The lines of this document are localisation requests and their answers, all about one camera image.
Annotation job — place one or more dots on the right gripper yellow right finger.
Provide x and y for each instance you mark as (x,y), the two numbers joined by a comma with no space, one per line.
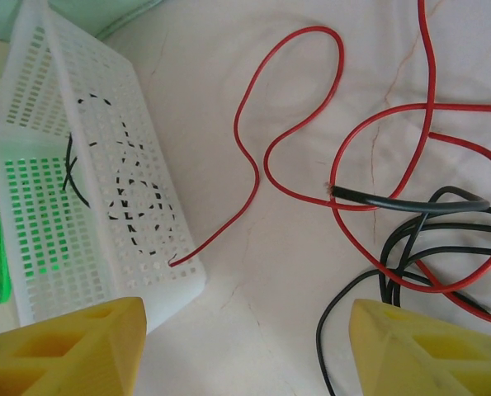
(377,342)

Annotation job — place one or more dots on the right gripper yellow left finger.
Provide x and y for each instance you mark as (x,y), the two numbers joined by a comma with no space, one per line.
(117,330)

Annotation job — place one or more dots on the white plastic basket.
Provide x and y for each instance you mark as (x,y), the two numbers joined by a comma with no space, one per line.
(67,95)

